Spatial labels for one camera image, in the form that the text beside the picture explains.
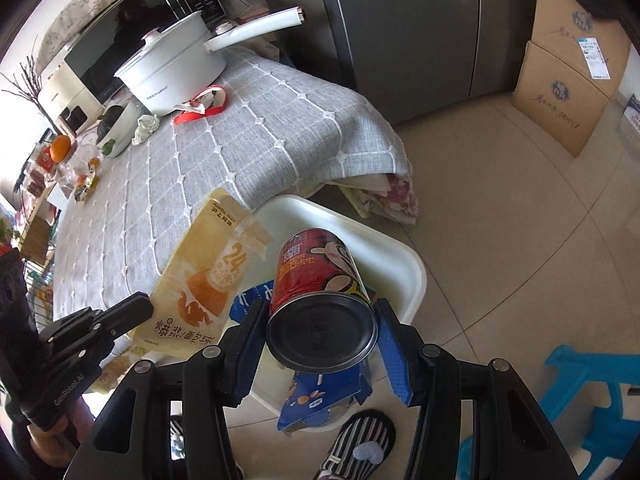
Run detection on person's left hand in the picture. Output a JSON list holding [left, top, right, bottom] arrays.
[[30, 395, 98, 476]]

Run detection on blue paper package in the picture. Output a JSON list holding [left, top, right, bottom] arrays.
[[227, 282, 376, 433]]

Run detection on red drink can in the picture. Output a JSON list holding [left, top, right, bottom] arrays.
[[265, 228, 379, 373]]

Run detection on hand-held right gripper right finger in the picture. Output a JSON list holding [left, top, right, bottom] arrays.
[[375, 297, 576, 480]]

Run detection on small printed box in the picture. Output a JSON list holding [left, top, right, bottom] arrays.
[[617, 92, 640, 136]]

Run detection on grey refrigerator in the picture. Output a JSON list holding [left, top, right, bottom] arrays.
[[245, 0, 543, 128]]

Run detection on cardboard box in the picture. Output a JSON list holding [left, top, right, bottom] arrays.
[[530, 0, 632, 101], [511, 41, 611, 157]]

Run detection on dry branches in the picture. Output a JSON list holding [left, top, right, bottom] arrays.
[[0, 60, 43, 106]]

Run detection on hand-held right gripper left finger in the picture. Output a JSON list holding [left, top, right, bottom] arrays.
[[65, 299, 268, 480]]

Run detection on blue plastic stool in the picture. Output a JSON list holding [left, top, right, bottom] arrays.
[[460, 345, 640, 476]]

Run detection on yellow snack bag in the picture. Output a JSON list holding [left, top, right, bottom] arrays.
[[125, 188, 274, 361]]

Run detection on dark vegetable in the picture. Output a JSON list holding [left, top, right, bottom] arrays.
[[100, 105, 126, 141]]

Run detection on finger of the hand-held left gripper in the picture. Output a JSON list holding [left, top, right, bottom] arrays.
[[100, 294, 153, 341]]

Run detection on red and white wrapper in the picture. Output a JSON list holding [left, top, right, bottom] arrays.
[[172, 86, 228, 126]]

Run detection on grey checked tablecloth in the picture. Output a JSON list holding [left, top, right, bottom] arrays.
[[50, 45, 413, 321]]

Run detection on glass jar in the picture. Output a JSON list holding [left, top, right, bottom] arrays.
[[65, 142, 101, 181]]

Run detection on crumpled white tissue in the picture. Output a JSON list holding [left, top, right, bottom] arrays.
[[132, 114, 161, 147]]

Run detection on striped slipper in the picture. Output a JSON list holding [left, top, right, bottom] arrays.
[[312, 410, 397, 480]]

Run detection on black microwave oven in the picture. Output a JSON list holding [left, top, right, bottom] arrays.
[[62, 0, 227, 106]]

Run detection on floral cloth cover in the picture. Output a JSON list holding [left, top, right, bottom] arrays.
[[32, 0, 186, 66]]

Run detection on pink box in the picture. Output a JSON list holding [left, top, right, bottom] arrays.
[[235, 2, 278, 28]]

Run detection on white electric pot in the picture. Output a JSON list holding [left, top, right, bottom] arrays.
[[114, 6, 305, 116]]

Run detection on cream kitchen appliance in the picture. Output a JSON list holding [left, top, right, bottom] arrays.
[[37, 60, 108, 133]]

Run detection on white ceramic bowl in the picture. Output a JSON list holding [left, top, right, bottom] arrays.
[[96, 99, 147, 158]]

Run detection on white plastic bin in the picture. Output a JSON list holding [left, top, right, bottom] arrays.
[[247, 195, 428, 428]]

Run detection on wire rack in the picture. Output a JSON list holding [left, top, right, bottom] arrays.
[[20, 255, 56, 322]]

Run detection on glass pot lid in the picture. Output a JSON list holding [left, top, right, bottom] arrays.
[[114, 10, 206, 78]]

